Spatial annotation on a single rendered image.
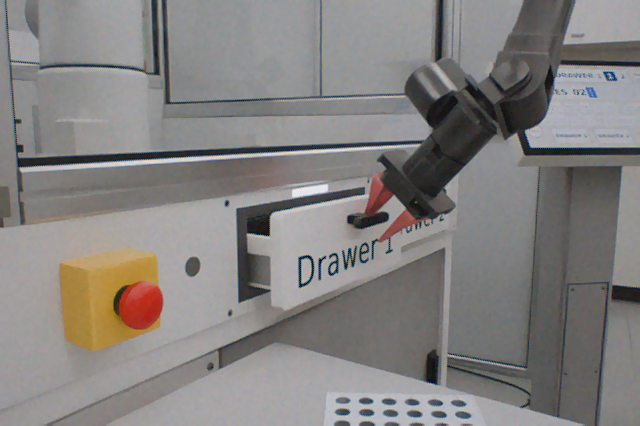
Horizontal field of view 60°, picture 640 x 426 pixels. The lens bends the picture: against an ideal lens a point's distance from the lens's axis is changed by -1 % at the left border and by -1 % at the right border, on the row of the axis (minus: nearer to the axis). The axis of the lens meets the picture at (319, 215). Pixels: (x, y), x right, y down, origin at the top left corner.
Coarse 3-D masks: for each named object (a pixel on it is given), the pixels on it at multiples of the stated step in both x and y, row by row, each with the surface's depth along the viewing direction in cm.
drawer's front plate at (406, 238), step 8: (448, 184) 112; (448, 192) 112; (448, 216) 113; (424, 224) 103; (432, 224) 106; (440, 224) 110; (448, 224) 113; (416, 232) 101; (424, 232) 104; (432, 232) 107; (408, 240) 98; (416, 240) 101
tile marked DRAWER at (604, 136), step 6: (594, 132) 131; (600, 132) 131; (606, 132) 132; (612, 132) 132; (618, 132) 132; (624, 132) 132; (600, 138) 130; (606, 138) 131; (612, 138) 131; (618, 138) 131; (624, 138) 131; (630, 138) 131
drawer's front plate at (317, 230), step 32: (288, 224) 61; (320, 224) 66; (352, 224) 73; (384, 224) 80; (288, 256) 62; (320, 256) 67; (352, 256) 73; (384, 256) 81; (288, 288) 62; (320, 288) 68
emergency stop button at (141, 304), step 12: (132, 288) 45; (144, 288) 45; (156, 288) 46; (120, 300) 45; (132, 300) 44; (144, 300) 45; (156, 300) 46; (120, 312) 45; (132, 312) 44; (144, 312) 45; (156, 312) 46; (132, 324) 45; (144, 324) 45
